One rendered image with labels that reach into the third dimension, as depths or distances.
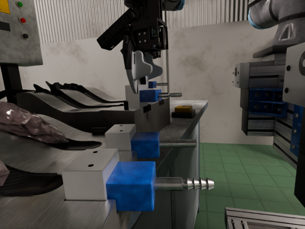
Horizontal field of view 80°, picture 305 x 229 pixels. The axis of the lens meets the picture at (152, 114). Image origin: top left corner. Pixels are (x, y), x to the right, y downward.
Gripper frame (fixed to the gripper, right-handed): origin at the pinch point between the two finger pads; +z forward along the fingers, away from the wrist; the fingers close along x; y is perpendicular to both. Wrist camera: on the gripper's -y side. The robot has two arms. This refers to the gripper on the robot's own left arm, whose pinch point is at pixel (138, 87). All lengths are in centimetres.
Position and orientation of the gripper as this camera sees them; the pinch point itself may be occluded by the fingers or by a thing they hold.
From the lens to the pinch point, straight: 45.5
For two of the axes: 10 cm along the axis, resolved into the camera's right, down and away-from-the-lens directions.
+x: 3.7, -1.7, 9.1
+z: 0.6, 9.8, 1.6
